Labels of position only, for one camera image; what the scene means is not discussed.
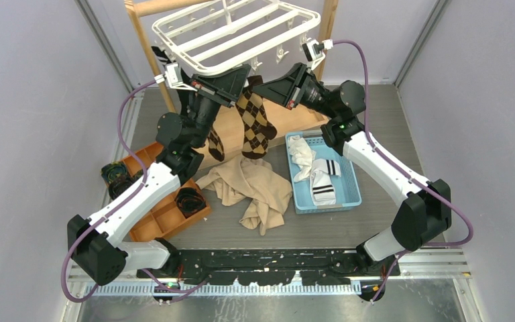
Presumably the white plastic clip hanger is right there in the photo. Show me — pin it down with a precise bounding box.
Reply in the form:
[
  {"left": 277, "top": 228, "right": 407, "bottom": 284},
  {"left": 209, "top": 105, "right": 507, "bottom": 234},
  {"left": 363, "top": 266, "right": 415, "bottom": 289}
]
[{"left": 152, "top": 1, "right": 321, "bottom": 75}]

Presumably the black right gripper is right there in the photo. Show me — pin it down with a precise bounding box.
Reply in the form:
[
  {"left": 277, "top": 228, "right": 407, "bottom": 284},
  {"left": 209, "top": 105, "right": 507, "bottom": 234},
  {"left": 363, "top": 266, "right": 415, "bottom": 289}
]
[{"left": 251, "top": 63, "right": 339, "bottom": 121}]

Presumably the orange compartment tray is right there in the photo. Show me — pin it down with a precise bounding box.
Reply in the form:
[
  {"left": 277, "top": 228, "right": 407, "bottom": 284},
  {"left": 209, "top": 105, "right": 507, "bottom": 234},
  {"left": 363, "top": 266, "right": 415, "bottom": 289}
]
[{"left": 121, "top": 142, "right": 211, "bottom": 242}]

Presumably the light blue plastic basket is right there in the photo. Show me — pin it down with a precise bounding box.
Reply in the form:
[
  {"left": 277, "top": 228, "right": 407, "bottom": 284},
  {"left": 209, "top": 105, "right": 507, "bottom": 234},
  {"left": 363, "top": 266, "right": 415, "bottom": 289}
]
[{"left": 285, "top": 130, "right": 362, "bottom": 214}]

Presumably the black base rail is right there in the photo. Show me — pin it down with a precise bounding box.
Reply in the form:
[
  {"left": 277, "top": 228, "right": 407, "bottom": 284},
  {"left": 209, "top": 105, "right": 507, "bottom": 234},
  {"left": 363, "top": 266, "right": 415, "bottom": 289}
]
[{"left": 150, "top": 248, "right": 399, "bottom": 286}]

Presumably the rolled dark patterned sock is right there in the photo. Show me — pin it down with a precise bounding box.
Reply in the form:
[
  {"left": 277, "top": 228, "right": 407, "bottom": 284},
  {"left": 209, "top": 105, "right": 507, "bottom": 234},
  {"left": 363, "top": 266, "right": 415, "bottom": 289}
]
[{"left": 101, "top": 161, "right": 129, "bottom": 185}]

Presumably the beige crumpled cloth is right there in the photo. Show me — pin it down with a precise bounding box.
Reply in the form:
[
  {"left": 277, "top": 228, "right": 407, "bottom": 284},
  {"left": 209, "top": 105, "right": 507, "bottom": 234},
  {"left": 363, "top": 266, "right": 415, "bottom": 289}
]
[{"left": 196, "top": 155, "right": 293, "bottom": 235}]

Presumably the rolled dark green sock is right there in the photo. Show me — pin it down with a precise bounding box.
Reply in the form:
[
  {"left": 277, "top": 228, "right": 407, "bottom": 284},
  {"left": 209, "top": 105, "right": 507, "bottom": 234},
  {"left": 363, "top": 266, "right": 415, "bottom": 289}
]
[{"left": 108, "top": 170, "right": 144, "bottom": 200}]

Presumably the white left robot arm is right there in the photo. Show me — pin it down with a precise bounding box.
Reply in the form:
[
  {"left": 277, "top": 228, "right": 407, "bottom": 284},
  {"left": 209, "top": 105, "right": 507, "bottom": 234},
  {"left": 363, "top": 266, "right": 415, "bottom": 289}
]
[{"left": 67, "top": 64, "right": 251, "bottom": 286}]

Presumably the brown argyle sock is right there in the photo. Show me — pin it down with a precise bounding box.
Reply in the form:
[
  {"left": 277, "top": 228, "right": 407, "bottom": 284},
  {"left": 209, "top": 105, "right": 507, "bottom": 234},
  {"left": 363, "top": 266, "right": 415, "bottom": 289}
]
[
  {"left": 235, "top": 75, "right": 278, "bottom": 160},
  {"left": 207, "top": 127, "right": 225, "bottom": 162}
]

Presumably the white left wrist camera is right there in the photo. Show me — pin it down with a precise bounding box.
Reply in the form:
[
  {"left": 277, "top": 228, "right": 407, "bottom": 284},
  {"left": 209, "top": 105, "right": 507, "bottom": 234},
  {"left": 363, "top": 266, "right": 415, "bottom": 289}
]
[{"left": 154, "top": 62, "right": 196, "bottom": 92}]

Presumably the rolled black sock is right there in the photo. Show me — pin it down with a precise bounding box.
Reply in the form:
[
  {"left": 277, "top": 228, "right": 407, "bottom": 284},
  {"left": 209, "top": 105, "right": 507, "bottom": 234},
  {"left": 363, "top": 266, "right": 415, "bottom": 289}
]
[{"left": 174, "top": 187, "right": 207, "bottom": 218}]

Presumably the white black-striped sock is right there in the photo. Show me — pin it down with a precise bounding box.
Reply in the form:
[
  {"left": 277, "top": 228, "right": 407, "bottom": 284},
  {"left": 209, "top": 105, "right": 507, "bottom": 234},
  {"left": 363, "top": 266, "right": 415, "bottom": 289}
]
[{"left": 309, "top": 158, "right": 341, "bottom": 207}]

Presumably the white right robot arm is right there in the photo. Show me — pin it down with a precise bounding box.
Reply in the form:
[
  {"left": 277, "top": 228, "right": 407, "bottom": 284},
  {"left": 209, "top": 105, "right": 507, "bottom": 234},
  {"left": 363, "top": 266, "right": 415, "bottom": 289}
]
[{"left": 253, "top": 63, "right": 452, "bottom": 276}]

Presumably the wooden hanger stand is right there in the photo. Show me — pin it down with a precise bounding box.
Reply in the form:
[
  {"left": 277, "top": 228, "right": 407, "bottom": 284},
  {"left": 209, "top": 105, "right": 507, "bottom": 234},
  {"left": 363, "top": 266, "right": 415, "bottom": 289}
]
[{"left": 124, "top": 0, "right": 339, "bottom": 170}]

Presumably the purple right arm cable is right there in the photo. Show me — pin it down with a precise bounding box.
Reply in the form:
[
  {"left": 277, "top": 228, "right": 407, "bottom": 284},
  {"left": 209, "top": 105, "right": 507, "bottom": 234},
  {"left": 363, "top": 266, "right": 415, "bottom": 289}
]
[{"left": 333, "top": 39, "right": 475, "bottom": 303}]

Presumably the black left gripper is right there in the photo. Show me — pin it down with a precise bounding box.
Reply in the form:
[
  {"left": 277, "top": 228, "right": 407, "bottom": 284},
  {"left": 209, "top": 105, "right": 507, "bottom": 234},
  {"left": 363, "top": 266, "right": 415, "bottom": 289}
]
[{"left": 188, "top": 64, "right": 249, "bottom": 148}]

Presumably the black white-striped sock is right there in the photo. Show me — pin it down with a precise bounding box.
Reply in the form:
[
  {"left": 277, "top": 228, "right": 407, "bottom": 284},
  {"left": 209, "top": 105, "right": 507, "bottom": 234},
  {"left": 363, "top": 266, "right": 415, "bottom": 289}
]
[{"left": 151, "top": 46, "right": 174, "bottom": 66}]

